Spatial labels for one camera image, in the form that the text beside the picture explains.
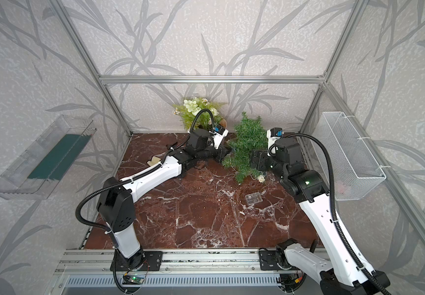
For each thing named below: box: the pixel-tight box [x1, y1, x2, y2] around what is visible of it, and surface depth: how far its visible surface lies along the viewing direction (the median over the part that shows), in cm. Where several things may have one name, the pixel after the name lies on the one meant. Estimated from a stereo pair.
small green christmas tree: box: [221, 111, 269, 184], surface depth 80 cm
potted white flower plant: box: [172, 97, 225, 131], surface depth 93 cm
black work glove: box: [146, 155, 163, 167], surface depth 108 cm
